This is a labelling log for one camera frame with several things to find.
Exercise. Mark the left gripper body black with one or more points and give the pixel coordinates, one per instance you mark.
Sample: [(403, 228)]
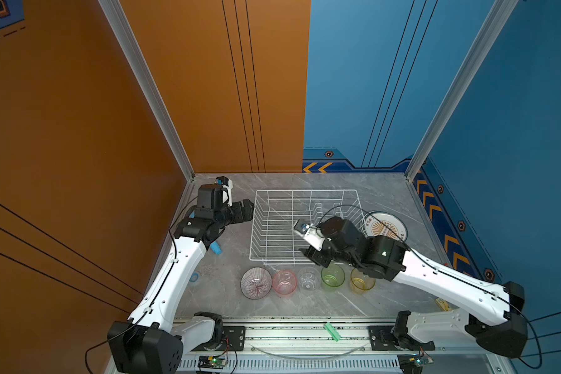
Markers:
[(238, 216)]

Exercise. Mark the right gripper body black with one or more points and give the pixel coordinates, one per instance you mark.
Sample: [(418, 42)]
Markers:
[(320, 258)]

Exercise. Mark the green transparent cup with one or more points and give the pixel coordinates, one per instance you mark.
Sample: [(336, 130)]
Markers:
[(333, 277)]

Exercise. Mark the clear transparent cup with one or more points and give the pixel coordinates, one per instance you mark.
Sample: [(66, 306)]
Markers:
[(309, 278)]

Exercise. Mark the yellow transparent cup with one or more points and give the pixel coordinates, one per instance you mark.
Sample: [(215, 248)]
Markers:
[(360, 283)]

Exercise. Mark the pink transparent cup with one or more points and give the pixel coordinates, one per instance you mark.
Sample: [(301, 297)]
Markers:
[(284, 283)]

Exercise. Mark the clear upside-down glass bowl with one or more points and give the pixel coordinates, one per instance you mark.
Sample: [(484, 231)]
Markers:
[(256, 283)]

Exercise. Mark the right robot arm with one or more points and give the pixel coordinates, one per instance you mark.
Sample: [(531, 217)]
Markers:
[(487, 314)]

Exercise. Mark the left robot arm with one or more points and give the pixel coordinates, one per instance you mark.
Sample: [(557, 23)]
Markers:
[(147, 342)]

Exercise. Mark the yellow block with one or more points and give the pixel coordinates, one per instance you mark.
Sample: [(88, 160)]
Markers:
[(443, 305)]

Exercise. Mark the right circuit board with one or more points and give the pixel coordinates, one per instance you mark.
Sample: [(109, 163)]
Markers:
[(412, 364)]

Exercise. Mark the circuit board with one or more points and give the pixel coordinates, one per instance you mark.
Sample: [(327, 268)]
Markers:
[(412, 364), (212, 363)]

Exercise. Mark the left circuit board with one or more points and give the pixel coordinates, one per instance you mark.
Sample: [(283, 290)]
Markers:
[(212, 363)]

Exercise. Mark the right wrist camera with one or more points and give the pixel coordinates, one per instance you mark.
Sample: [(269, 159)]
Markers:
[(310, 233)]

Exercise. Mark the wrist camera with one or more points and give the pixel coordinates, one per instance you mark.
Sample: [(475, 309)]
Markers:
[(227, 186), (310, 233)]

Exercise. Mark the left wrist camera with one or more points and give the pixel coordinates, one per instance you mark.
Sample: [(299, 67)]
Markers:
[(227, 186)]

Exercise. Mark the white wire dish rack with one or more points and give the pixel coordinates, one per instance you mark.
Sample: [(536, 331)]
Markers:
[(274, 240)]

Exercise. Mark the blue cylinder handle tool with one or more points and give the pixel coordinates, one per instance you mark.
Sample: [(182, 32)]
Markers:
[(216, 248)]

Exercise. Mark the green clip on rail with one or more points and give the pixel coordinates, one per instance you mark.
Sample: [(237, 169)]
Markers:
[(333, 332)]

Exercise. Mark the aluminium front rail frame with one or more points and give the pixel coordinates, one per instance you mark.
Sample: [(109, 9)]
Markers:
[(296, 345)]

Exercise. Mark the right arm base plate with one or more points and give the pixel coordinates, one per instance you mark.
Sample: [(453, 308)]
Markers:
[(383, 338)]

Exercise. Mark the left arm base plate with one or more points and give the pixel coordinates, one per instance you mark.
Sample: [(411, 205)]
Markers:
[(234, 335)]

